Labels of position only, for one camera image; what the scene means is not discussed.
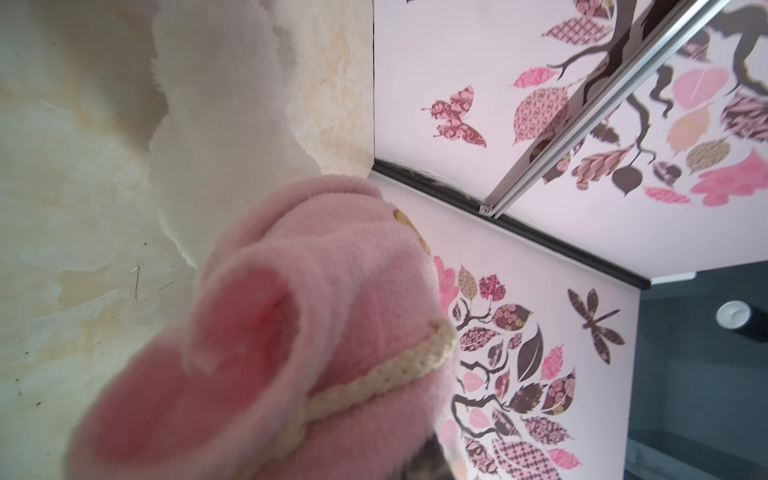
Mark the pink teddy hoodie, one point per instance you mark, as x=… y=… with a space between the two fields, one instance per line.
x=317 y=348

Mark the white round ceiling lamp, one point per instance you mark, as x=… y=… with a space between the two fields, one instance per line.
x=743 y=319

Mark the white teddy bear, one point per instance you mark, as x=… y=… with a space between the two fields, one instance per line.
x=225 y=142

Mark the back aluminium rail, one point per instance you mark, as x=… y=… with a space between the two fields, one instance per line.
x=675 y=29

